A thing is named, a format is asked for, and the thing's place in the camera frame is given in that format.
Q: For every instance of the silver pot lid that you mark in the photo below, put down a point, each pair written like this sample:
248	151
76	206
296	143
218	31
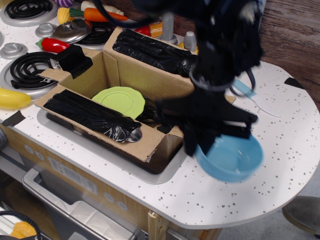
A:
72	32

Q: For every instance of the toy corn cob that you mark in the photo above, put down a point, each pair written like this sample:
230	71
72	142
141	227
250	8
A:
63	15

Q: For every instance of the grey faucet post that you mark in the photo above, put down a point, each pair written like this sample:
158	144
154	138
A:
168	29

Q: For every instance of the light blue bowl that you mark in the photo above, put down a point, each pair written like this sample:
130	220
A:
231	159

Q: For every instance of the black front stove coil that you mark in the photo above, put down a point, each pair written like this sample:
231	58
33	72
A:
26	70

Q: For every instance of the black rear stove coil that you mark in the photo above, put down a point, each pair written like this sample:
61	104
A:
24	9

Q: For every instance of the blue handled white knife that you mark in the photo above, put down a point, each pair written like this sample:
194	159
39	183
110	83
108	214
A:
253	96

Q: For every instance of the green plate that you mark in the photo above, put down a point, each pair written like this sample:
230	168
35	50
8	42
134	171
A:
124	100

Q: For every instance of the white toy bottle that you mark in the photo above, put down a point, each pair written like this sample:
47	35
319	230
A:
89	4

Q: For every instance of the black tape piece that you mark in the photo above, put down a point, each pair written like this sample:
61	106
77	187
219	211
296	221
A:
293	82
13	120

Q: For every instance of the cardboard box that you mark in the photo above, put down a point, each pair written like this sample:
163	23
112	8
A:
113	69

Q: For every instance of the grey stove knob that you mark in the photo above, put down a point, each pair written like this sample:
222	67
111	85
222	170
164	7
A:
45	30
13	50

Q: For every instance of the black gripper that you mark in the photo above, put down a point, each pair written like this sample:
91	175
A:
204	115

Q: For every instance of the grey salt shaker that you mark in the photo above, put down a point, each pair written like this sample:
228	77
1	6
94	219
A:
190	41

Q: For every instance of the black stove coil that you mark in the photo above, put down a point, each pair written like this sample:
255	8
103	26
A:
24	9
26	70
99	35

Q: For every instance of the toy carrot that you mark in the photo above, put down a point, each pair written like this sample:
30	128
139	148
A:
94	15

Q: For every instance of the purple toy eggplant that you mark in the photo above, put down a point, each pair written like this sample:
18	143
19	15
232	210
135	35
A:
64	3

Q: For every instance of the silver oven door handle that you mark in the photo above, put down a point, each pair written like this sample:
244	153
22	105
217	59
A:
75	216

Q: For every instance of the yellow toy banana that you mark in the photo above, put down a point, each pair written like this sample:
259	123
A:
11	100

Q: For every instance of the black middle stove coil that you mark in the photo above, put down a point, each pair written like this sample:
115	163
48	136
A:
99	35

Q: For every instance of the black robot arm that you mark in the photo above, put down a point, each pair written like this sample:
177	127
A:
228	42

